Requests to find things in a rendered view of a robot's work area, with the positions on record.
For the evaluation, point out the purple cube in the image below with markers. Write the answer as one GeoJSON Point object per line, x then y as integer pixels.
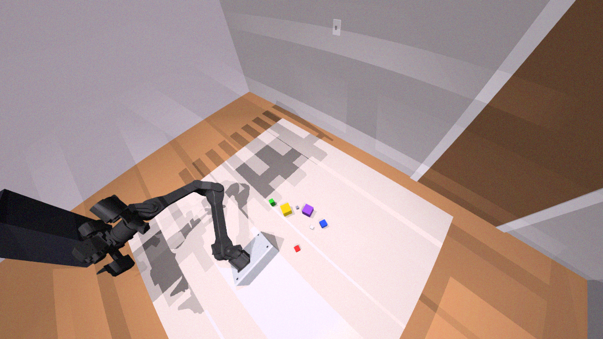
{"type": "Point", "coordinates": [307, 210]}

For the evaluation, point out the yellow cube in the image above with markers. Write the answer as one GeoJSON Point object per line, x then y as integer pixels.
{"type": "Point", "coordinates": [286, 210]}

